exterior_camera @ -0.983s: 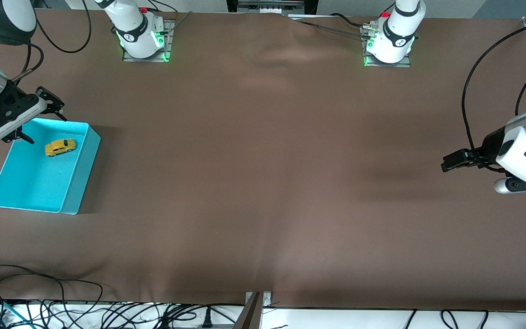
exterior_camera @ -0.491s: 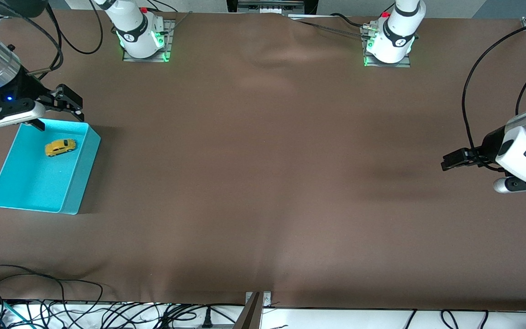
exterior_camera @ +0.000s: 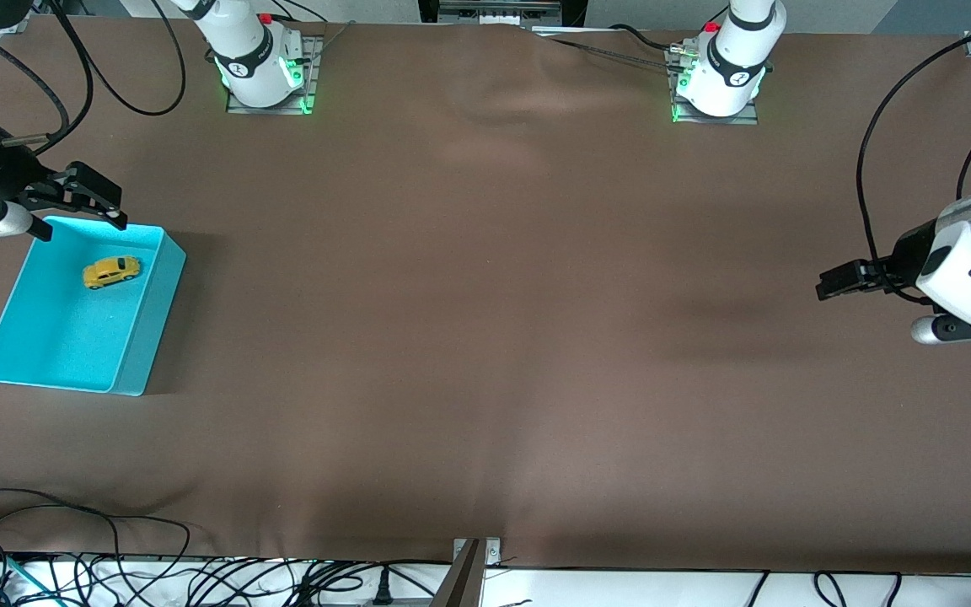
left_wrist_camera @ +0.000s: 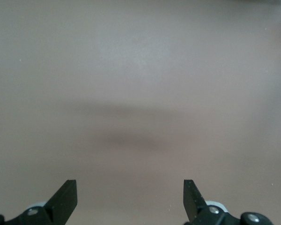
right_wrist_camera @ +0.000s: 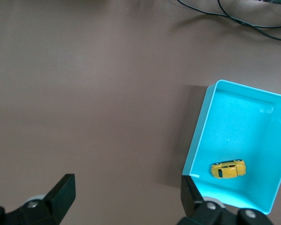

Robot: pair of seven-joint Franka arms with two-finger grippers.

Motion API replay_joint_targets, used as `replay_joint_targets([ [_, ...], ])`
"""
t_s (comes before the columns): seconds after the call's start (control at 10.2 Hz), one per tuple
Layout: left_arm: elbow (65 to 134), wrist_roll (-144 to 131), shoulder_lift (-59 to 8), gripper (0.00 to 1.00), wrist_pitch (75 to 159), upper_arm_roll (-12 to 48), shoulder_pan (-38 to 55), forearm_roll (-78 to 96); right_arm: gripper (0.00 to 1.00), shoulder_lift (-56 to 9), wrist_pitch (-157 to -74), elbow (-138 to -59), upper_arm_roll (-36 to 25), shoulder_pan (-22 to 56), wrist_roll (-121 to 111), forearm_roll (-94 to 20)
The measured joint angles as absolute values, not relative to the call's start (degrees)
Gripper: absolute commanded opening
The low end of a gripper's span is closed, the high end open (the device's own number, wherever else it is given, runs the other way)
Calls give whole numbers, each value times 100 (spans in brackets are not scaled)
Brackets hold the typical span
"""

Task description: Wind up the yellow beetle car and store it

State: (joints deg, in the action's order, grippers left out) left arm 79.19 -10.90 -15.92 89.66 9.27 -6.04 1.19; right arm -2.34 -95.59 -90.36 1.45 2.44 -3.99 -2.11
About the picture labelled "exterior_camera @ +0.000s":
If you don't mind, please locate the black device with white strip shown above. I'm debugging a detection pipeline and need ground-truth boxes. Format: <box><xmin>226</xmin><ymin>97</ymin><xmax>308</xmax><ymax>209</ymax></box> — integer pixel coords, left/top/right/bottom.
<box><xmin>417</xmin><ymin>0</ymin><xmax>587</xmax><ymax>28</ymax></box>

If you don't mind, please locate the brown table cloth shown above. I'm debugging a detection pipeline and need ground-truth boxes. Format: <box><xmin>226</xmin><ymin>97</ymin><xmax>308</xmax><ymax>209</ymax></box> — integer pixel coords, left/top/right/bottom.
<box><xmin>0</xmin><ymin>17</ymin><xmax>971</xmax><ymax>576</ymax></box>

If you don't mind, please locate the black looping right arm cable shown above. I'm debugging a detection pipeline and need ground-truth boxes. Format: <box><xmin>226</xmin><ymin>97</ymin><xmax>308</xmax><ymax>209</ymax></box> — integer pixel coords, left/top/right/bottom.
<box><xmin>54</xmin><ymin>0</ymin><xmax>187</xmax><ymax>117</ymax></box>

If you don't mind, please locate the turquoise plastic bin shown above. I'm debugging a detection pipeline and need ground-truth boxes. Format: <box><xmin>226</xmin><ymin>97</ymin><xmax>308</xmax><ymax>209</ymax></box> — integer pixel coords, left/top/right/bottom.
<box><xmin>0</xmin><ymin>215</ymin><xmax>188</xmax><ymax>398</ymax></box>

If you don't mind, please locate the long black floor cable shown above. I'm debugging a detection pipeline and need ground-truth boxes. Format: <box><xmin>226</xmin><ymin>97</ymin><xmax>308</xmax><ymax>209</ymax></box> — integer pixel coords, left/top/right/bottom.
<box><xmin>0</xmin><ymin>488</ymin><xmax>192</xmax><ymax>591</ymax></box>

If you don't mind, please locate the black cable to arm base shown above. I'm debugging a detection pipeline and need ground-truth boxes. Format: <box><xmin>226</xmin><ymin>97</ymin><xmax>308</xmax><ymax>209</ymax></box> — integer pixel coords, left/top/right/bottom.
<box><xmin>536</xmin><ymin>23</ymin><xmax>689</xmax><ymax>70</ymax></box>

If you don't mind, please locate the metal bracket with screws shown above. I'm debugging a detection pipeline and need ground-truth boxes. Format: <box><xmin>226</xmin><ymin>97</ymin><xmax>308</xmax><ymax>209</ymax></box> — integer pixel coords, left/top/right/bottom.
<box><xmin>431</xmin><ymin>536</ymin><xmax>502</xmax><ymax>607</ymax></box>

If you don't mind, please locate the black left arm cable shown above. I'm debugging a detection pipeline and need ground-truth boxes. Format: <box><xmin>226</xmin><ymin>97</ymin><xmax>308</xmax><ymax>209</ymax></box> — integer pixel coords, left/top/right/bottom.
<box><xmin>856</xmin><ymin>24</ymin><xmax>971</xmax><ymax>266</ymax></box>

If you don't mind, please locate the yellow beetle toy car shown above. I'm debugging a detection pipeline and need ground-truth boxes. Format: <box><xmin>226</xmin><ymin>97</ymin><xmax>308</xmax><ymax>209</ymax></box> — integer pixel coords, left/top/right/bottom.
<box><xmin>82</xmin><ymin>255</ymin><xmax>142</xmax><ymax>291</ymax></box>

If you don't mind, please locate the black right arm cable with plug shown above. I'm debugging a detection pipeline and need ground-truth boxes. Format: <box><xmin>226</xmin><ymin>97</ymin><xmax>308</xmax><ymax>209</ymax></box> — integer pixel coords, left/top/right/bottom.
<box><xmin>0</xmin><ymin>13</ymin><xmax>72</xmax><ymax>157</ymax></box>

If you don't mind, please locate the thin black looped cable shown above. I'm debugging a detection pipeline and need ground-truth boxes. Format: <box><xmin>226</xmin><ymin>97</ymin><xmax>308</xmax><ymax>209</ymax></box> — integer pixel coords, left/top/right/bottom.
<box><xmin>813</xmin><ymin>571</ymin><xmax>850</xmax><ymax>607</ymax></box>

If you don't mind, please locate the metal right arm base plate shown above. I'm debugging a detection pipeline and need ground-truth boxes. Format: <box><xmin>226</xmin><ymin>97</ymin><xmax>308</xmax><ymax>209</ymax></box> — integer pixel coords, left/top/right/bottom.
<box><xmin>225</xmin><ymin>32</ymin><xmax>324</xmax><ymax>116</ymax></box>

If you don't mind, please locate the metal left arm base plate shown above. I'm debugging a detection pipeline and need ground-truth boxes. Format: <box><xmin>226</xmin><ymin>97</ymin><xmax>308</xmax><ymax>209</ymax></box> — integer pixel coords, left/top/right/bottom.
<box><xmin>671</xmin><ymin>44</ymin><xmax>761</xmax><ymax>126</ymax></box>

